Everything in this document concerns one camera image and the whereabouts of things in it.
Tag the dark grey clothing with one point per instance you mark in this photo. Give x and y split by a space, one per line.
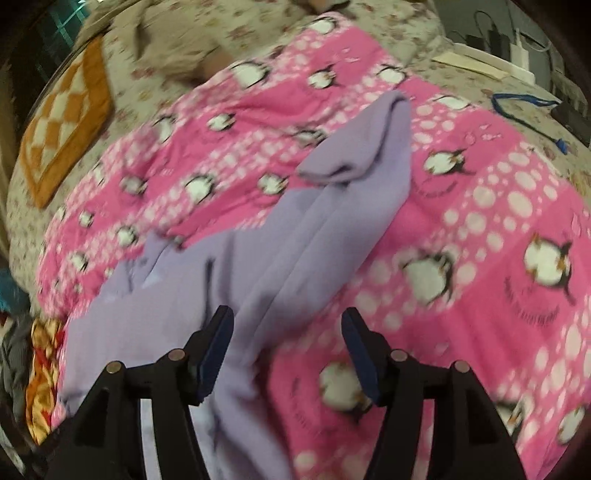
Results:
16 364

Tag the beige cloth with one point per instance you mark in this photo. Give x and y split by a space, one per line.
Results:
175 41

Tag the orange checkered cushion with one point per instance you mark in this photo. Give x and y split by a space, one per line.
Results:
60 134

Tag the white charger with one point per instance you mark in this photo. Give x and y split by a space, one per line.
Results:
520 48

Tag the teal bag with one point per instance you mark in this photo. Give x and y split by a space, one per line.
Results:
11 288

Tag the pink penguin print blanket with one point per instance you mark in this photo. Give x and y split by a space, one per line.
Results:
485 207

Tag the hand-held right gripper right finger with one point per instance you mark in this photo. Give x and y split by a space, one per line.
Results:
362 355

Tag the beige paper strip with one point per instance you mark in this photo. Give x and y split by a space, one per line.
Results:
466 62

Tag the floral bed sheet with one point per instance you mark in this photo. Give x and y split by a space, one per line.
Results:
138 90

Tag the dark window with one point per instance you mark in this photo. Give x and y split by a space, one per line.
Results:
60 32

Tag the orange red patterned cloth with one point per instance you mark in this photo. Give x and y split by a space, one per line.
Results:
44 383

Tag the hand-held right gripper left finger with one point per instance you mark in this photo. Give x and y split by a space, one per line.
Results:
213 355

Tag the lavender fleece pants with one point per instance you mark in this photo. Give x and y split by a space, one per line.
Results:
258 258

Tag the black power adapter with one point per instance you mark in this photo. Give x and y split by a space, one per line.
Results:
489 42

